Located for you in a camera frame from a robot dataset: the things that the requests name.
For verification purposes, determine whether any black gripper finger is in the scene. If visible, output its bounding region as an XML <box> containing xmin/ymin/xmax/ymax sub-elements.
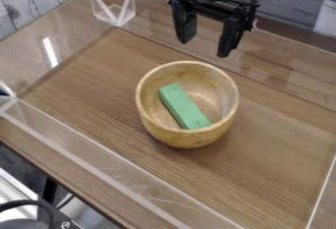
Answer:
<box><xmin>218</xmin><ymin>19</ymin><xmax>244</xmax><ymax>58</ymax></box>
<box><xmin>172</xmin><ymin>0</ymin><xmax>198</xmax><ymax>44</ymax></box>

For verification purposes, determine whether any green rectangular block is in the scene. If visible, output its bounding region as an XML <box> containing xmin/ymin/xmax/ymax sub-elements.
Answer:
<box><xmin>159</xmin><ymin>84</ymin><xmax>211</xmax><ymax>130</ymax></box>

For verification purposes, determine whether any brown wooden bowl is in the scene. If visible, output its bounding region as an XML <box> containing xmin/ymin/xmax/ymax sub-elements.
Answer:
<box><xmin>135</xmin><ymin>61</ymin><xmax>239</xmax><ymax>148</ymax></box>

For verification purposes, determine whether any clear acrylic corner bracket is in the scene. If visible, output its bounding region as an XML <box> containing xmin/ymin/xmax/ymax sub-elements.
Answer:
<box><xmin>91</xmin><ymin>0</ymin><xmax>135</xmax><ymax>28</ymax></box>

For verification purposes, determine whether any clear acrylic front wall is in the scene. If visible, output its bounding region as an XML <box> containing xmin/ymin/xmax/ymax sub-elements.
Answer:
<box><xmin>0</xmin><ymin>81</ymin><xmax>246</xmax><ymax>229</ymax></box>

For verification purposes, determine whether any black metal bracket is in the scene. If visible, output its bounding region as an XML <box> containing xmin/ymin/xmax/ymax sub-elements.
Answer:
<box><xmin>39</xmin><ymin>204</ymin><xmax>83</xmax><ymax>229</ymax></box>

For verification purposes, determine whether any black cable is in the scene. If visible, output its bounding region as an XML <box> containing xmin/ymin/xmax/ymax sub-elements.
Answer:
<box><xmin>0</xmin><ymin>199</ymin><xmax>56</xmax><ymax>229</ymax></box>

